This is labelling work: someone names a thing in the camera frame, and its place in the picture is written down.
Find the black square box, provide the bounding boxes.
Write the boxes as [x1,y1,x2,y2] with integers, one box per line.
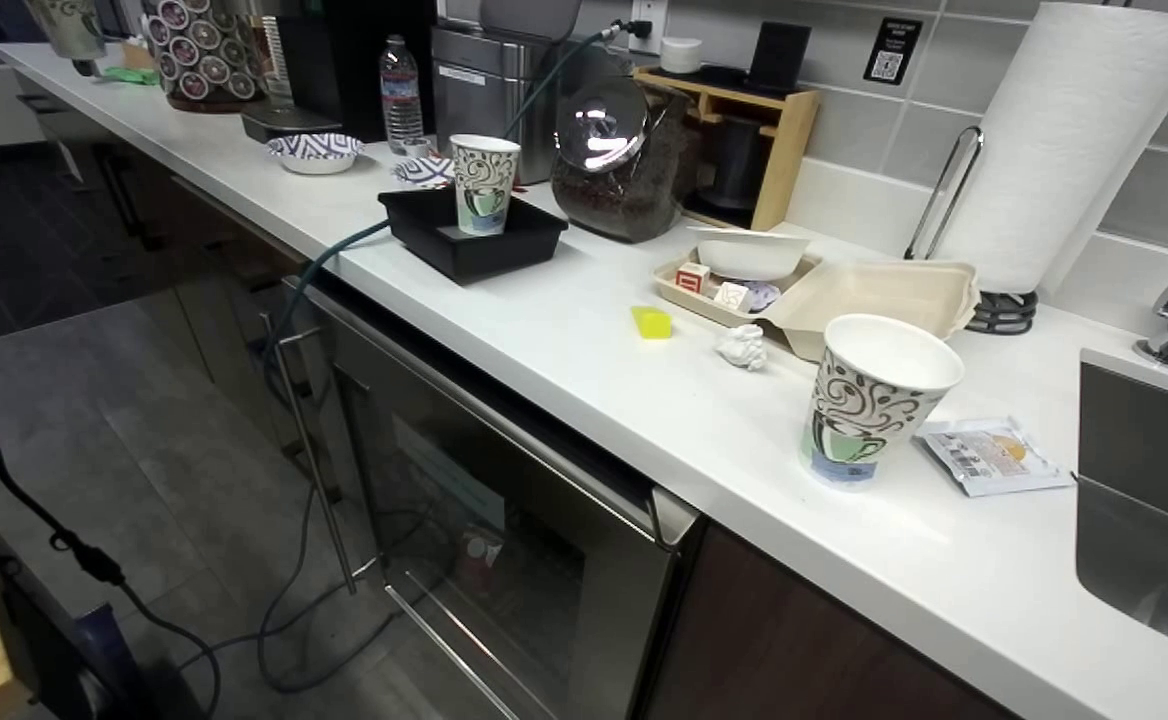
[373,178,572,287]

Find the small white cup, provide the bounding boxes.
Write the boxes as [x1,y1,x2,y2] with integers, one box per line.
[654,31,709,80]

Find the black box on rack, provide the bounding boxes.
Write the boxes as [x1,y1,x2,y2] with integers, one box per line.
[748,17,815,98]

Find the yellow sponge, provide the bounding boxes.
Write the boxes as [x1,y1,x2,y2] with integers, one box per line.
[629,305,679,342]

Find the beige tray with packets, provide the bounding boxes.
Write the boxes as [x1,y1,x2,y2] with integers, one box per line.
[651,253,823,333]

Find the crumpled white paper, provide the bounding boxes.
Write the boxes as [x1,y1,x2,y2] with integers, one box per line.
[710,319,777,374]

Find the stainless steel dishwasher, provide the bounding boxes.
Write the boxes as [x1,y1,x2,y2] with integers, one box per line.
[298,271,702,720]

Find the white ceramic bowl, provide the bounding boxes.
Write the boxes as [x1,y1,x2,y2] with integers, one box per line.
[686,220,815,282]

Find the round glass jar dark contents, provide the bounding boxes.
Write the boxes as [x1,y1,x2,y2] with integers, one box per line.
[546,50,686,246]

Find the small patterned plate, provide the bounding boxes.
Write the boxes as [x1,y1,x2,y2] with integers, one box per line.
[386,150,461,191]

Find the wooden rack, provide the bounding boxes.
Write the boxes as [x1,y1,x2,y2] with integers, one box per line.
[629,63,823,235]

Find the silver countertop appliance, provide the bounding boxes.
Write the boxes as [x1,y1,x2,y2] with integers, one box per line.
[427,17,577,150]

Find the beige takeout container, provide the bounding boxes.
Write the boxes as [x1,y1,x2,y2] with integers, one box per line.
[754,254,984,369]

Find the clear water bottle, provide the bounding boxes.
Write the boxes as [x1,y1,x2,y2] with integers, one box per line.
[375,31,427,159]

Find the blue patterned bowl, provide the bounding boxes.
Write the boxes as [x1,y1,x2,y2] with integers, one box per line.
[264,129,369,178]

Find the metal paper towel holder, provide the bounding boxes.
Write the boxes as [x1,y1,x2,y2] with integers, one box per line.
[898,119,1045,341]

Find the small paper packet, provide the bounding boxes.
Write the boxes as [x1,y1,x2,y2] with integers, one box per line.
[913,413,1077,500]

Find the circle patterned canister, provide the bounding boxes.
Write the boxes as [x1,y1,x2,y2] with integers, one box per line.
[138,0,268,117]

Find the green sponge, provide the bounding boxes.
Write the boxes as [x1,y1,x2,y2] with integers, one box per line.
[99,58,162,93]

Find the white paper towel roll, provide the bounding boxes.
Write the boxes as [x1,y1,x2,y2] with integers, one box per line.
[931,0,1168,299]

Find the stainless steel sink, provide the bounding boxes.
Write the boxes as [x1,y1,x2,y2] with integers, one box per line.
[1072,342,1168,667]

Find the dark blue bag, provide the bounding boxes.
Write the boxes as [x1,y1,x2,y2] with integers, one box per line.
[0,545,202,720]

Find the black power cord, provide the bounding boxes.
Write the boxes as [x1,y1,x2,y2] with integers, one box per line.
[499,12,654,143]

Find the teal cable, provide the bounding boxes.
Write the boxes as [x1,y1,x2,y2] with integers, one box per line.
[250,214,402,698]

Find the white wall outlet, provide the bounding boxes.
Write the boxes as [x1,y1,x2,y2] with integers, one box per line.
[629,0,671,58]

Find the black wall sign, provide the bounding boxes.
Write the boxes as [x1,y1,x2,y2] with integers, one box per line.
[861,12,929,93]

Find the black floor cable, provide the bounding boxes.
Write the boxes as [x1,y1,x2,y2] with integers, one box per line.
[0,379,226,720]

